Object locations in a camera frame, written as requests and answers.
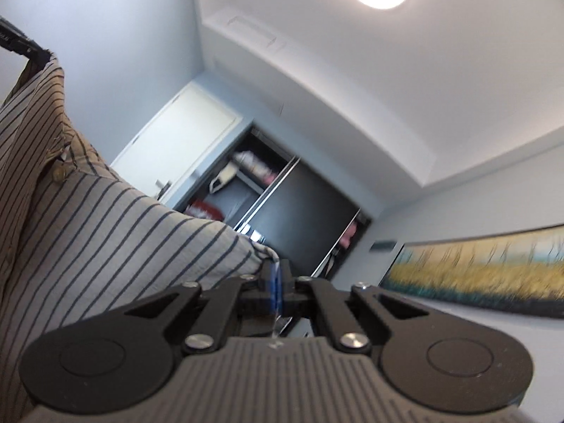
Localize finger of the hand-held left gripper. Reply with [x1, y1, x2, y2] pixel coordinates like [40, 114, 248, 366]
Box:
[0, 15, 51, 69]

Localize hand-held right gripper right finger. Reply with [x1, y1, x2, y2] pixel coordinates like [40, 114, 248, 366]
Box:
[278, 259, 430, 354]

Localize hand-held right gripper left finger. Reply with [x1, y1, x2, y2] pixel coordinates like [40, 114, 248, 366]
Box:
[125, 259, 278, 354]

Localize brown striped shirt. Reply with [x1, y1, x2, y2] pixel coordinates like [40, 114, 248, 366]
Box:
[0, 55, 280, 423]

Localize pink clothes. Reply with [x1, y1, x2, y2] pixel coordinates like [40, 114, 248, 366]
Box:
[339, 222, 360, 247]

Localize pile of light clothes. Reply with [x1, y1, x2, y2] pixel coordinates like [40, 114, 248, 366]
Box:
[233, 151, 276, 183]

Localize dark wardrobe sliding door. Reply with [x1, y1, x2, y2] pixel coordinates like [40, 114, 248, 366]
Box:
[233, 159, 362, 276]

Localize dark wardrobe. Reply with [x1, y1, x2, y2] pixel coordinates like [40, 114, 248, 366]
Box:
[174, 125, 373, 280]

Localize red cloth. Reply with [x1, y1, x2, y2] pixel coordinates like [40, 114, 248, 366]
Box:
[185, 200, 223, 220]

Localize white hanging bag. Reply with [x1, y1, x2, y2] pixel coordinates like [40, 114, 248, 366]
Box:
[209, 163, 239, 192]

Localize white door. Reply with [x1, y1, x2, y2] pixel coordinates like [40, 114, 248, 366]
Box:
[110, 84, 243, 206]

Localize ceiling air vent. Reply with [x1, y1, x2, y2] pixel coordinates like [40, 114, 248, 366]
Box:
[227, 14, 287, 47]

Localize yellow field wall painting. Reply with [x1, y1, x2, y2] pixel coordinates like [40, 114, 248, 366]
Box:
[380, 225, 564, 318]

